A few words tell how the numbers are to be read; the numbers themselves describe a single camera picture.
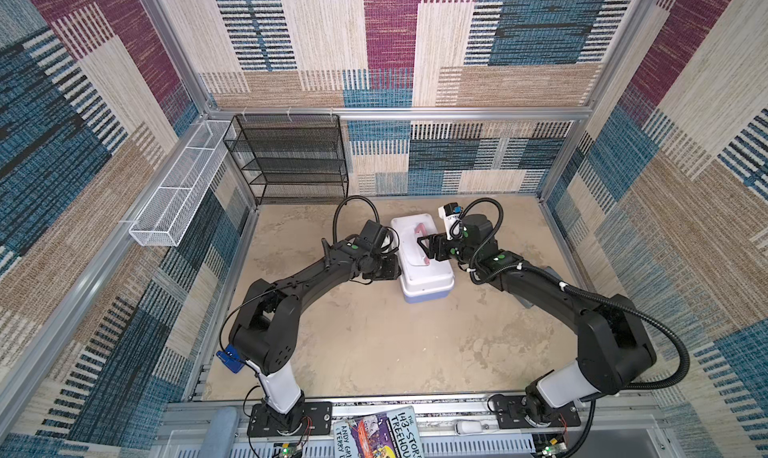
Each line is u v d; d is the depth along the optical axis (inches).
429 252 30.7
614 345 17.3
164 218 27.5
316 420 28.9
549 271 38.0
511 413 28.7
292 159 43.5
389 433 27.5
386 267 31.2
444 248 29.9
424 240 32.5
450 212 29.9
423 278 33.4
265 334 18.7
